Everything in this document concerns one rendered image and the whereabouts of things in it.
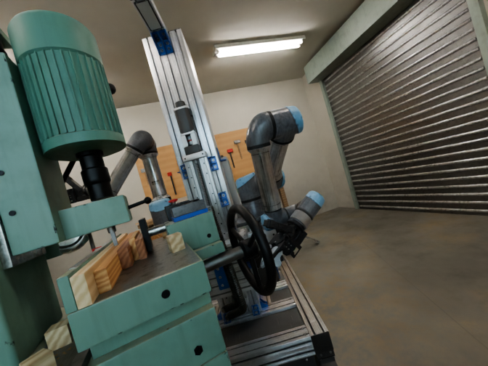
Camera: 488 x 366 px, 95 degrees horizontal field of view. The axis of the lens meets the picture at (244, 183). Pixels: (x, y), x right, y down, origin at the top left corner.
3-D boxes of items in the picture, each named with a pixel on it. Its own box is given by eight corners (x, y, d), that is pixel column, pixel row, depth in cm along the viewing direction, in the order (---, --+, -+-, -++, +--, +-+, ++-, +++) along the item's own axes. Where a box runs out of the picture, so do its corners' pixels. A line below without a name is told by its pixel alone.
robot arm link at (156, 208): (152, 227, 117) (144, 202, 117) (155, 224, 130) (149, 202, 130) (175, 220, 120) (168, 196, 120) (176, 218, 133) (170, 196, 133)
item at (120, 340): (212, 302, 45) (206, 282, 45) (93, 360, 37) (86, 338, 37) (186, 259, 82) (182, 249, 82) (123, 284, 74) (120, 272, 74)
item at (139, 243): (147, 257, 56) (141, 238, 56) (139, 260, 55) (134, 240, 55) (148, 247, 71) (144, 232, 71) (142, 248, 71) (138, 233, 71)
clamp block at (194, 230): (221, 240, 65) (213, 210, 65) (174, 258, 60) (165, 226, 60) (209, 234, 79) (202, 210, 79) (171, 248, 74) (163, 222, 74)
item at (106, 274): (112, 289, 39) (105, 267, 39) (99, 294, 38) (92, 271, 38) (136, 240, 96) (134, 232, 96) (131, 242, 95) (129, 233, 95)
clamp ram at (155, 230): (175, 242, 63) (165, 211, 63) (147, 252, 60) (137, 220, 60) (172, 238, 72) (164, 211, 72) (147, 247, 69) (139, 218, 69)
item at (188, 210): (208, 211, 66) (202, 193, 66) (171, 224, 62) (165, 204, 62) (200, 210, 78) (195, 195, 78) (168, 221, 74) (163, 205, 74)
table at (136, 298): (258, 270, 44) (249, 240, 44) (76, 356, 32) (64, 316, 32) (200, 235, 100) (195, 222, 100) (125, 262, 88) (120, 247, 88)
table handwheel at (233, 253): (295, 276, 53) (242, 184, 67) (216, 317, 45) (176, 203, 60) (266, 301, 75) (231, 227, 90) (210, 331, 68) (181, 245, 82)
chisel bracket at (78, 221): (132, 226, 56) (123, 194, 56) (65, 247, 50) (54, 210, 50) (134, 224, 63) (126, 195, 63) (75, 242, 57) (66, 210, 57)
